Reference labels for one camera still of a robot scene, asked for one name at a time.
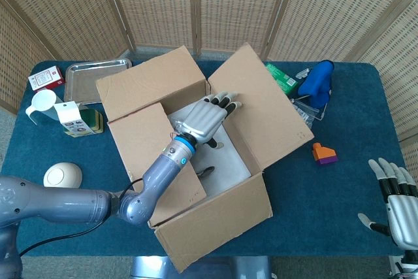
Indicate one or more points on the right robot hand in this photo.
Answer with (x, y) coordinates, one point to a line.
(403, 217)

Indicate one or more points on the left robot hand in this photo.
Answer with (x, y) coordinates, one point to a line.
(204, 119)

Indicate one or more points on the large brown cardboard box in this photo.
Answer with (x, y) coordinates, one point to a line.
(261, 112)

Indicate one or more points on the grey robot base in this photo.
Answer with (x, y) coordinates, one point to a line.
(228, 267)

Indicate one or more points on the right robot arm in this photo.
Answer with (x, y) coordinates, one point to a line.
(406, 266)

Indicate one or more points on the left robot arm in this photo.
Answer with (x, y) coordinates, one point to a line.
(65, 204)

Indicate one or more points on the green box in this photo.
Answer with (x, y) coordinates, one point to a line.
(284, 78)

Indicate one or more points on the small red white box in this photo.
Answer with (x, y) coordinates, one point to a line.
(45, 78)

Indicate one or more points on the white foam sheet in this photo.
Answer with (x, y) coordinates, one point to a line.
(228, 161)

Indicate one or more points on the blue table cover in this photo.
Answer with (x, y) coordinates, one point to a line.
(310, 200)

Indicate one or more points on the orange purple toy block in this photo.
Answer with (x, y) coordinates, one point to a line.
(323, 155)

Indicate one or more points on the clear zip bag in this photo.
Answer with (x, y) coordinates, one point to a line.
(308, 110)

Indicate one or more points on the grey clip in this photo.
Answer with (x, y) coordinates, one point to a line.
(303, 73)

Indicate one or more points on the blue cloth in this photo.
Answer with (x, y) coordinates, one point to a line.
(316, 83)

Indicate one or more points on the wicker folding screen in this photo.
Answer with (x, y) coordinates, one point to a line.
(163, 4)

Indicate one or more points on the sponge pack carton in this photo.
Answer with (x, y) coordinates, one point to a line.
(76, 122)

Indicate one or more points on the metal tray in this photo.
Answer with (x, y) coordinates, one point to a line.
(81, 78)

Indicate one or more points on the cream round bowl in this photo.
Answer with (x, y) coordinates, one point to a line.
(62, 174)

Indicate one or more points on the white plastic scoop cup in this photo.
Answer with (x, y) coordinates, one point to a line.
(42, 99)

